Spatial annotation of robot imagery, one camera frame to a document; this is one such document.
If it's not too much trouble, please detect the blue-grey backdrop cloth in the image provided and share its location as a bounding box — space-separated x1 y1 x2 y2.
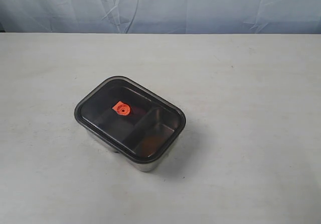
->
1 0 320 34

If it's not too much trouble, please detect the dark transparent lunch box lid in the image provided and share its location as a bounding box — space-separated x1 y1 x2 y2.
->
74 76 186 165

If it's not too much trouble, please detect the stainless steel lunch box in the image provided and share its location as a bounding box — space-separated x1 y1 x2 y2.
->
86 130 181 172

